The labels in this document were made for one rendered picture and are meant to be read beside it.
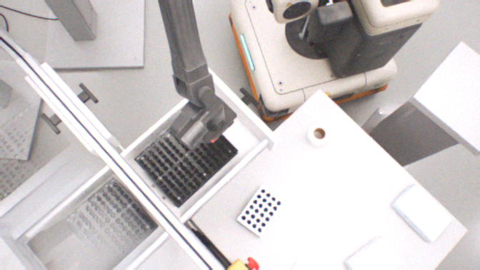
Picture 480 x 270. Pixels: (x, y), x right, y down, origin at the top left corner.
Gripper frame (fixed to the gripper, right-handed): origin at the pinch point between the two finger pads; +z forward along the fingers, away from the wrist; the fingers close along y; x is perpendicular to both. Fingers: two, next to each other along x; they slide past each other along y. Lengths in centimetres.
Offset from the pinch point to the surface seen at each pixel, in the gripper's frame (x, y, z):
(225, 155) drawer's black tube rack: -5.9, -2.5, 4.1
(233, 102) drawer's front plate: 2.9, 9.1, 2.0
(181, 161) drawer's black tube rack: 1.0, -12.2, 3.6
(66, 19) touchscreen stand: 105, -5, 66
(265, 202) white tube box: -22.2, -2.5, 15.0
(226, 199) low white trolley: -13.4, -10.1, 18.1
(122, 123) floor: 58, -19, 92
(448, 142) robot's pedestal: -52, 62, 37
